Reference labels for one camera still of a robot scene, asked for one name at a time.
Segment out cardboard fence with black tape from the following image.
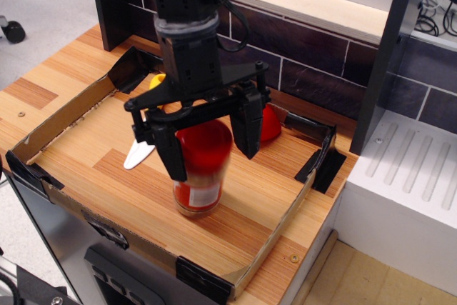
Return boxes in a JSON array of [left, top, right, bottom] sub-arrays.
[[1, 39, 357, 304]]

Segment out yellow-handled white toy knife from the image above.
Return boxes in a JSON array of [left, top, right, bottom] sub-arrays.
[[124, 73, 166, 170]]

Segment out red toy strawberry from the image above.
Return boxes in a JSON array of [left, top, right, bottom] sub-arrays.
[[261, 104, 281, 142]]

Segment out dark grey vertical post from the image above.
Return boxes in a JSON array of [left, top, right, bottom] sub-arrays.
[[350, 0, 423, 155]]

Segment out red-capped basil spice bottle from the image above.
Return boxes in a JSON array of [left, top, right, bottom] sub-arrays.
[[173, 119, 233, 218]]

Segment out black office chair caster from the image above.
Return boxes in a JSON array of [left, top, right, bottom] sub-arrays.
[[1, 15, 26, 44]]

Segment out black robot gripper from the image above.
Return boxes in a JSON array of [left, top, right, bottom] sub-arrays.
[[124, 15, 269, 181]]

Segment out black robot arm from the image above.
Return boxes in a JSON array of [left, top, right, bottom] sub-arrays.
[[124, 0, 270, 181]]

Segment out black toy oven front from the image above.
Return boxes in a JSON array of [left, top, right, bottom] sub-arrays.
[[84, 247, 166, 305]]

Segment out tangled black cables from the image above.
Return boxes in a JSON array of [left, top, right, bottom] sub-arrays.
[[416, 0, 457, 37]]

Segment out white toy sink drainboard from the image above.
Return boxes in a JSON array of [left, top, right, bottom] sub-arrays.
[[335, 111, 456, 294]]

